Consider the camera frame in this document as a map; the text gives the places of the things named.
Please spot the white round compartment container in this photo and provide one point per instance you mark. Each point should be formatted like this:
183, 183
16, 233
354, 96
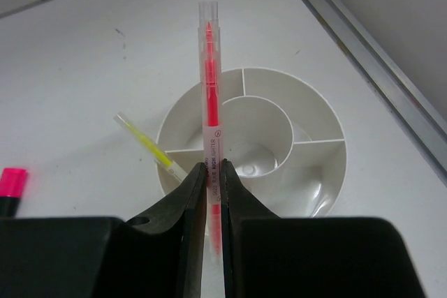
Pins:
284, 140

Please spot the pink capped black highlighter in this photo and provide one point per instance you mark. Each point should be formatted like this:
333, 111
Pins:
12, 184

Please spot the slim yellow highlighter pen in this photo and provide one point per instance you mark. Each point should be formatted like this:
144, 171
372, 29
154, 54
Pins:
161, 157

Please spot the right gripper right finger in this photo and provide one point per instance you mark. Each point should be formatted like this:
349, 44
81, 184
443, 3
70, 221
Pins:
238, 204

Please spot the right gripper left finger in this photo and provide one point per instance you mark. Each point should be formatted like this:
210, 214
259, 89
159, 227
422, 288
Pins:
172, 233

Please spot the aluminium rail right side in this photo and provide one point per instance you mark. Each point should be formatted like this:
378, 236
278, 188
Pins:
415, 114

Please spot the slim red highlighter pen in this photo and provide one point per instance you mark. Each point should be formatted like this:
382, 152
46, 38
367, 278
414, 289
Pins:
209, 48

